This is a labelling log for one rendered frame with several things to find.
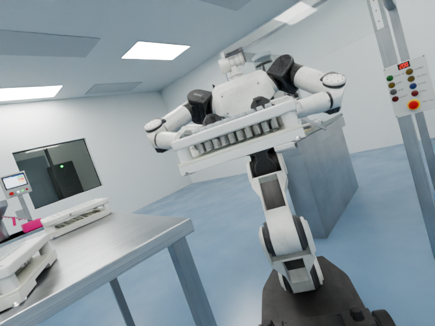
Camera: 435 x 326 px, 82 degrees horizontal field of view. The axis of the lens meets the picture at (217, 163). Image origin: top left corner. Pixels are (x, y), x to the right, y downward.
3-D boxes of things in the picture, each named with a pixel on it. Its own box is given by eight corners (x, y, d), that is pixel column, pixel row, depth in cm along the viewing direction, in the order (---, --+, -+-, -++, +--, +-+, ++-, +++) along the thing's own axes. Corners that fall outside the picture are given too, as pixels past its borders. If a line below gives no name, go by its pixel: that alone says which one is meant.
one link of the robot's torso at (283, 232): (271, 261, 106) (250, 171, 134) (313, 252, 103) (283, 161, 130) (263, 252, 95) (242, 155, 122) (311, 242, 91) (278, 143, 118)
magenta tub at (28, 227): (26, 233, 244) (22, 224, 243) (23, 233, 252) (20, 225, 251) (44, 226, 256) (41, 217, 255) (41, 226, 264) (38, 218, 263)
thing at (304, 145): (301, 155, 186) (297, 142, 185) (267, 162, 205) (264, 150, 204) (345, 125, 281) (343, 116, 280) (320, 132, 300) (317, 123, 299)
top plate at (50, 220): (96, 202, 129) (95, 198, 129) (109, 202, 110) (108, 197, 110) (41, 224, 114) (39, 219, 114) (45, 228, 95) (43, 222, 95)
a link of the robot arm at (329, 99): (303, 127, 92) (350, 112, 94) (305, 101, 86) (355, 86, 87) (289, 113, 100) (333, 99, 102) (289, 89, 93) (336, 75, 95)
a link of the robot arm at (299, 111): (269, 127, 87) (305, 116, 88) (262, 102, 86) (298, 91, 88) (263, 129, 93) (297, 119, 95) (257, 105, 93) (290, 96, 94)
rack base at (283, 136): (305, 136, 44) (301, 123, 44) (181, 176, 50) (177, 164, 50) (292, 130, 68) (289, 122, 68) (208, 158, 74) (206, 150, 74)
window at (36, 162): (33, 211, 480) (9, 152, 469) (33, 211, 480) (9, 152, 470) (102, 185, 581) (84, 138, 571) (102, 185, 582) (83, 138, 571)
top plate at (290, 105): (298, 109, 44) (294, 97, 44) (173, 152, 50) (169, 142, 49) (287, 113, 68) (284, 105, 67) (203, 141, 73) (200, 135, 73)
